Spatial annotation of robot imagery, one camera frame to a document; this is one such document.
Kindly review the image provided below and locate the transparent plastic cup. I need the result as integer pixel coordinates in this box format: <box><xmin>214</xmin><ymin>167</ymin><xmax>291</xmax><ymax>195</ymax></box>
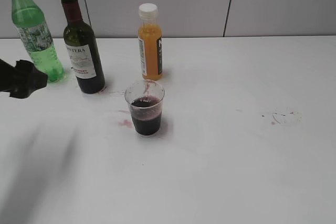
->
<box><xmin>124</xmin><ymin>80</ymin><xmax>165</xmax><ymax>136</ymax></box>

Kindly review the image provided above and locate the green plastic soda bottle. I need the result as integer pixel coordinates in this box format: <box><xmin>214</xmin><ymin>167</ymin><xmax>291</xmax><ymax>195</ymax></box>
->
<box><xmin>12</xmin><ymin>0</ymin><xmax>65</xmax><ymax>82</ymax></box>

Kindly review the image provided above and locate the orange juice bottle white cap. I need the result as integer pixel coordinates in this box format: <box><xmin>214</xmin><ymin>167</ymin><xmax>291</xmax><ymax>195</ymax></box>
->
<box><xmin>138</xmin><ymin>3</ymin><xmax>163</xmax><ymax>81</ymax></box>

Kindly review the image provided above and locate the dark red wine bottle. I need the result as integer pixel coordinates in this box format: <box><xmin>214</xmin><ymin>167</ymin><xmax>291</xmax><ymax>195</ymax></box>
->
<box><xmin>61</xmin><ymin>0</ymin><xmax>105</xmax><ymax>94</ymax></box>

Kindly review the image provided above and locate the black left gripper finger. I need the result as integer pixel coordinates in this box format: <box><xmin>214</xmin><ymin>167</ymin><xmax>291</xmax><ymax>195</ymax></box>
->
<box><xmin>0</xmin><ymin>59</ymin><xmax>48</xmax><ymax>99</ymax></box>

